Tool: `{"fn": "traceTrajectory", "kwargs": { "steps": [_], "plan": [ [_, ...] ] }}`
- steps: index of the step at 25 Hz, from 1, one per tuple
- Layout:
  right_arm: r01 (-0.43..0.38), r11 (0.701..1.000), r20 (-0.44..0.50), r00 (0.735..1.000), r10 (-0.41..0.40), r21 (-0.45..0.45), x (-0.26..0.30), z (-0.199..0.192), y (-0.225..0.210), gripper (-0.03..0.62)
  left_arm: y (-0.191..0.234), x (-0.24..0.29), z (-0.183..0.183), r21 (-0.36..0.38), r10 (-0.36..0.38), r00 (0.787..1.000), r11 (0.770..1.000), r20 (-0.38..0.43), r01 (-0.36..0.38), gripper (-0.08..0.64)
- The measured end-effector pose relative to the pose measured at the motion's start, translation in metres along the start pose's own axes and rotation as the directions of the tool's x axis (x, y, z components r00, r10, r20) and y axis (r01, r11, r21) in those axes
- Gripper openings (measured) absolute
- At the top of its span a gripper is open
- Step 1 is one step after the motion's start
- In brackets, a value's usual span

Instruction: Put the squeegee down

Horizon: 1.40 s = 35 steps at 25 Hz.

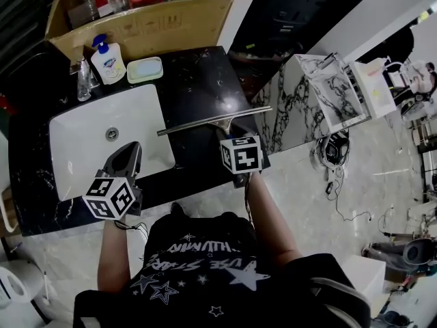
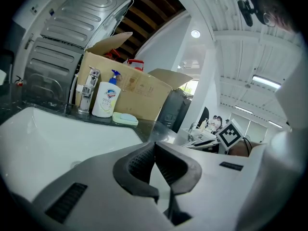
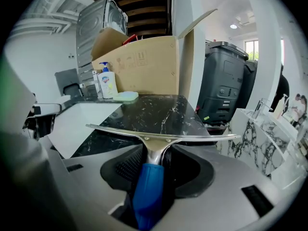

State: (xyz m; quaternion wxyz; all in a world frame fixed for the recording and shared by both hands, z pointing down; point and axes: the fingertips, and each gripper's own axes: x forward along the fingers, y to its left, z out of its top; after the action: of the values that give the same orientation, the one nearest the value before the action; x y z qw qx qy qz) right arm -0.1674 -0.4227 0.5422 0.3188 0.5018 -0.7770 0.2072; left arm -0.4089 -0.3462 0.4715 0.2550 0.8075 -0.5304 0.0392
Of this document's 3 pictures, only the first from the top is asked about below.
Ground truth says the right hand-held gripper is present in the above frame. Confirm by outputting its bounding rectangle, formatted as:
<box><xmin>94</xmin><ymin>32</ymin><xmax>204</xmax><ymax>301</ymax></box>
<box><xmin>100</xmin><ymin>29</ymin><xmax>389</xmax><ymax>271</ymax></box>
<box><xmin>219</xmin><ymin>133</ymin><xmax>264</xmax><ymax>189</ymax></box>

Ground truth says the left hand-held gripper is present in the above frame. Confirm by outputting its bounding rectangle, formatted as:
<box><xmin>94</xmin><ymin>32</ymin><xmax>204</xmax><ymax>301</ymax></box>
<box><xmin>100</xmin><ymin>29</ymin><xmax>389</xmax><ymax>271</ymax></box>
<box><xmin>81</xmin><ymin>141</ymin><xmax>143</xmax><ymax>222</ymax></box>

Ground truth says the blue handled metal squeegee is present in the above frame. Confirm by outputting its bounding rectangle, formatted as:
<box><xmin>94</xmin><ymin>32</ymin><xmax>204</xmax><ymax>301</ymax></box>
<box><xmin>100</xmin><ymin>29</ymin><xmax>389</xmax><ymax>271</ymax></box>
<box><xmin>156</xmin><ymin>105</ymin><xmax>274</xmax><ymax>141</ymax></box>

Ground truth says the person's right forearm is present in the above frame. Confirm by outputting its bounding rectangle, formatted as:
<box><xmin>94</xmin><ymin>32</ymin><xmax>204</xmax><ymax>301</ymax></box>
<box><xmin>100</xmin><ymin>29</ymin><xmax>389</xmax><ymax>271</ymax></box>
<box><xmin>243</xmin><ymin>171</ymin><xmax>303</xmax><ymax>264</ymax></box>

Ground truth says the person's left forearm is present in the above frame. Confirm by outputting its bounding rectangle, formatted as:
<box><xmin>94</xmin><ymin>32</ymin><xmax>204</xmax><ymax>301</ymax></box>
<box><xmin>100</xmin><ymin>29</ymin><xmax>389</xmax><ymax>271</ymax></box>
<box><xmin>96</xmin><ymin>217</ymin><xmax>130</xmax><ymax>292</ymax></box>

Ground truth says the white sink basin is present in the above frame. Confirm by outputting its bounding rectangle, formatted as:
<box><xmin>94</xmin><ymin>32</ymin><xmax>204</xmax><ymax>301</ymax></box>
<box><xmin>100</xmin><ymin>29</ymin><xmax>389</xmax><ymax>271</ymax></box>
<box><xmin>48</xmin><ymin>83</ymin><xmax>177</xmax><ymax>202</ymax></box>

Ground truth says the person's black shoe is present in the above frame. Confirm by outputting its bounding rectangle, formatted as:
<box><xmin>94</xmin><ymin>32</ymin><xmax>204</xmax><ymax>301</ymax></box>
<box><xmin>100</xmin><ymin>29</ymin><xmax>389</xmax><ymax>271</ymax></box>
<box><xmin>169</xmin><ymin>202</ymin><xmax>186</xmax><ymax>219</ymax></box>

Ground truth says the white marble block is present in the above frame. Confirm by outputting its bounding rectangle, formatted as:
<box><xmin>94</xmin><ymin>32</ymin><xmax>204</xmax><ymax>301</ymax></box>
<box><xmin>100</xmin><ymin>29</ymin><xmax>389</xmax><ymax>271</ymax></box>
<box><xmin>251</xmin><ymin>53</ymin><xmax>373</xmax><ymax>154</ymax></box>

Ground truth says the black marble table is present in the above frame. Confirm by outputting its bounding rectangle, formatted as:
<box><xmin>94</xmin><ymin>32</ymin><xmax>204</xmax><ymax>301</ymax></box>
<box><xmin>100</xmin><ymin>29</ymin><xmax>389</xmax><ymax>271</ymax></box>
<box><xmin>7</xmin><ymin>45</ymin><xmax>271</xmax><ymax>238</ymax></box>

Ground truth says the pale green soap dish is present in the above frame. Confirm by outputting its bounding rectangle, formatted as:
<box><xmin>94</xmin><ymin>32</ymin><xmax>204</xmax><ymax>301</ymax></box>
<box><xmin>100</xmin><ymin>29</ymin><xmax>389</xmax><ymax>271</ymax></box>
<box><xmin>126</xmin><ymin>56</ymin><xmax>165</xmax><ymax>85</ymax></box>

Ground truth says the white soap pump bottle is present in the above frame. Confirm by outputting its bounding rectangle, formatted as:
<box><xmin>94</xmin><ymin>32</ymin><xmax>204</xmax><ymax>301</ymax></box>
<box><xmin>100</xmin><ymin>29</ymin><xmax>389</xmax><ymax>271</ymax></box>
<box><xmin>89</xmin><ymin>33</ymin><xmax>124</xmax><ymax>85</ymax></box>

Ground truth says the person's black printed shirt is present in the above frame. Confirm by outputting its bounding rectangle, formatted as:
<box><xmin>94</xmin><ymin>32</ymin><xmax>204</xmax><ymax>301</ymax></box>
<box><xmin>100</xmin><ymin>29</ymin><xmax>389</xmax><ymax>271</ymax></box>
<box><xmin>72</xmin><ymin>211</ymin><xmax>372</xmax><ymax>328</ymax></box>

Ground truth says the large open cardboard box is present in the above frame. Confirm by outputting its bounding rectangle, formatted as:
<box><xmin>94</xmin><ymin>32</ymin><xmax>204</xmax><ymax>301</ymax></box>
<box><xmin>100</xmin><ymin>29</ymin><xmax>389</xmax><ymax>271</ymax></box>
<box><xmin>44</xmin><ymin>0</ymin><xmax>305</xmax><ymax>62</ymax></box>

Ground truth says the dark grey cabinet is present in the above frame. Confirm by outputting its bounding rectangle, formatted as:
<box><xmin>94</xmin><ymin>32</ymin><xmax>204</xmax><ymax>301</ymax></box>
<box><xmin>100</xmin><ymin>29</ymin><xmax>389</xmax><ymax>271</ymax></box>
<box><xmin>227</xmin><ymin>0</ymin><xmax>361</xmax><ymax>62</ymax></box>

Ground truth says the white box shelf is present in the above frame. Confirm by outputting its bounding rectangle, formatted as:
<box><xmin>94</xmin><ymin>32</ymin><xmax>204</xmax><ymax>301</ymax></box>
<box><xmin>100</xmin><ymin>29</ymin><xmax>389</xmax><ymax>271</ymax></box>
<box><xmin>347</xmin><ymin>59</ymin><xmax>398</xmax><ymax>120</ymax></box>

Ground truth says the white toilet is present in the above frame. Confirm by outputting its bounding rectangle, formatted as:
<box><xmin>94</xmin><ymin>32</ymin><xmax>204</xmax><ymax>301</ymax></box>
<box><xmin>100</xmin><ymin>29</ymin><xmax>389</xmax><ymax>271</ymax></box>
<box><xmin>0</xmin><ymin>260</ymin><xmax>46</xmax><ymax>328</ymax></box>

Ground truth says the black cable bundle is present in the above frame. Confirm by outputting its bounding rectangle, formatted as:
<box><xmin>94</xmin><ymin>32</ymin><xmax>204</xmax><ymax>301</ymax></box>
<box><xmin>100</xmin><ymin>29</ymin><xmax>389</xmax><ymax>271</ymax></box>
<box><xmin>309</xmin><ymin>130</ymin><xmax>353</xmax><ymax>202</ymax></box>

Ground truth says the chrome pedestal sink faucet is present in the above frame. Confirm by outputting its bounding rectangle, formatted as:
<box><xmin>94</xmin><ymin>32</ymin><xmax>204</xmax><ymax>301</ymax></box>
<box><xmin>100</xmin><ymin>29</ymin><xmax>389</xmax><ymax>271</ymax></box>
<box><xmin>318</xmin><ymin>52</ymin><xmax>341</xmax><ymax>72</ymax></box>

